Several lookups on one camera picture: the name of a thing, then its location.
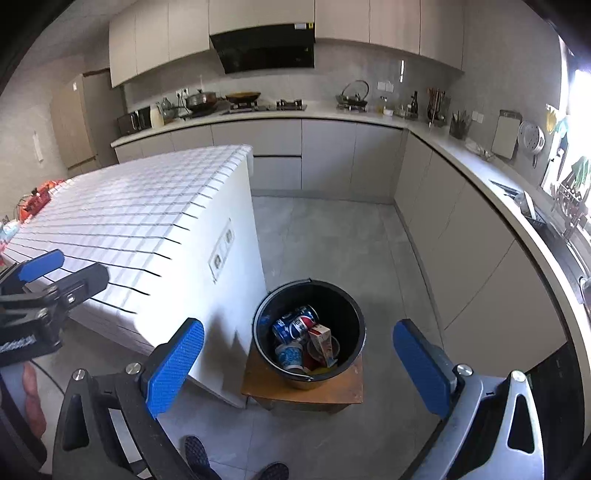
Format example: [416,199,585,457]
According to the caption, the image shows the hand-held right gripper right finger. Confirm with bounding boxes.
[392,318,546,480]

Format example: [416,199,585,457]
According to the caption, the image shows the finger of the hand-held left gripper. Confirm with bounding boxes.
[0,249,65,303]
[44,264,110,324]

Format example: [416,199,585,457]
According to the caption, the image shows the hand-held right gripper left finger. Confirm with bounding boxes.
[52,318,205,480]

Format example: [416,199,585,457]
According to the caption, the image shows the black plastic bucket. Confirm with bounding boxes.
[252,278,366,391]

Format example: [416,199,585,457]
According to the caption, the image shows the small milk carton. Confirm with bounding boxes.
[307,323,337,367]

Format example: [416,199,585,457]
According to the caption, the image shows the blue paper cup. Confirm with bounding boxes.
[274,343,305,374]

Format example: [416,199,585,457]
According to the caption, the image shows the crushed blue drink can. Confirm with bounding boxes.
[271,305,320,344]

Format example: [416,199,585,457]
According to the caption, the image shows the person's left hand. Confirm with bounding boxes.
[22,362,47,437]

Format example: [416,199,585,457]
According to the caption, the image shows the tissue pack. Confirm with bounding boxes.
[0,222,21,250]

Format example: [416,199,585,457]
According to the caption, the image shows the red basket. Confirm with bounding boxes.
[16,187,51,220]

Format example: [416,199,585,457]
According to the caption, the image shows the low wooden stool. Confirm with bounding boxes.
[240,353,365,414]

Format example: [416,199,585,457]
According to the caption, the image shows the island socket panel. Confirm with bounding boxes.
[208,219,235,283]

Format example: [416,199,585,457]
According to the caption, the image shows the beige refrigerator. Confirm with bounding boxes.
[50,73,127,178]

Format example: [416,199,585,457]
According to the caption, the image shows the black microwave oven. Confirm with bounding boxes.
[116,105,153,136]

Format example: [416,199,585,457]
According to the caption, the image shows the kitchen sink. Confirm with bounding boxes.
[522,217,591,319]

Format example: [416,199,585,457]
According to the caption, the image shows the black pot with lid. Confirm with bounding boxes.
[185,89,220,113]

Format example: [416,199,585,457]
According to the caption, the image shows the grey base cabinets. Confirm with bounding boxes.
[111,104,591,384]

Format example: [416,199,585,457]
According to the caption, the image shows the dark utensil holder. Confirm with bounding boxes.
[449,110,472,140]

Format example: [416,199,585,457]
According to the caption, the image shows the grey cutting board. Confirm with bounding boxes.
[490,109,522,161]

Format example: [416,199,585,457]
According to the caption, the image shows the white colander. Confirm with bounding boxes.
[517,120,546,168]

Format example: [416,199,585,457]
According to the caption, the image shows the black gas stove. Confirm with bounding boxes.
[221,98,308,114]

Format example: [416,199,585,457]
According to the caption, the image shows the knife rack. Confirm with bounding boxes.
[426,87,448,126]

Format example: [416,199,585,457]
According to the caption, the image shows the metal kettle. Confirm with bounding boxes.
[335,79,370,112]

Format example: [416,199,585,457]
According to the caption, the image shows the black range hood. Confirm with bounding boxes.
[209,22,316,75]

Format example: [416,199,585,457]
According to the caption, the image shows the beige wall cabinets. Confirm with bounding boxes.
[108,0,465,88]

